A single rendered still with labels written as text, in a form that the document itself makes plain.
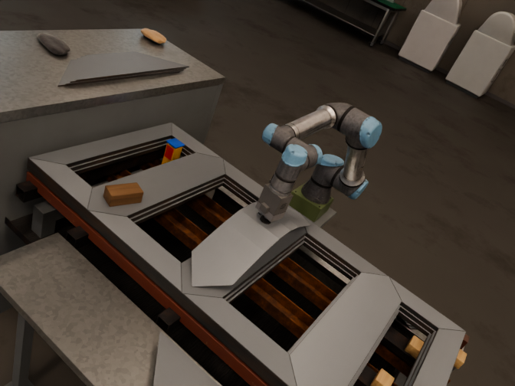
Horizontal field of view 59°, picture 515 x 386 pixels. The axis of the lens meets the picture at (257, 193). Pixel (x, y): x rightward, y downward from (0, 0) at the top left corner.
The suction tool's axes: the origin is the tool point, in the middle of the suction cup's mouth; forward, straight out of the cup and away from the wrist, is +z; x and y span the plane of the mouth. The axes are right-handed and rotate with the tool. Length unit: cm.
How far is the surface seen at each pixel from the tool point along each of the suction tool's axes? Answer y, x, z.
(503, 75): -209, 965, 52
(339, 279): 20, 44, 29
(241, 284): 12.7, -17.3, 11.5
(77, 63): -102, -23, -10
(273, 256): 8.3, 1.9, 10.3
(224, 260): 5.5, -21.9, 4.9
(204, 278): 7.0, -30.2, 8.4
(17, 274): -27, -73, 21
